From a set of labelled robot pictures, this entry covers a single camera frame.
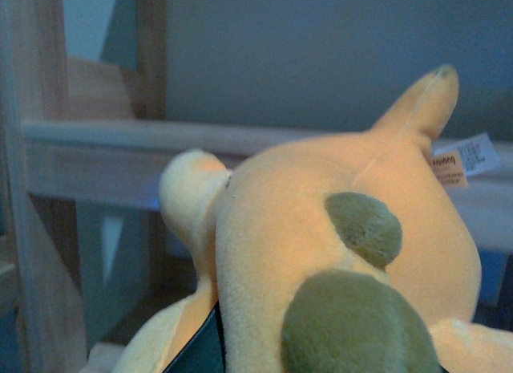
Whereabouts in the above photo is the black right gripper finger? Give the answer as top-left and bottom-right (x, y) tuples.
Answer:
(164, 302), (224, 373)

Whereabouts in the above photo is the wooden shelf rack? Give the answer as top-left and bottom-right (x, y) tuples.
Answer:
(1, 0), (512, 372)

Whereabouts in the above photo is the orange plush dinosaur toy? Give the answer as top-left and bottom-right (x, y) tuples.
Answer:
(115, 65), (512, 372)

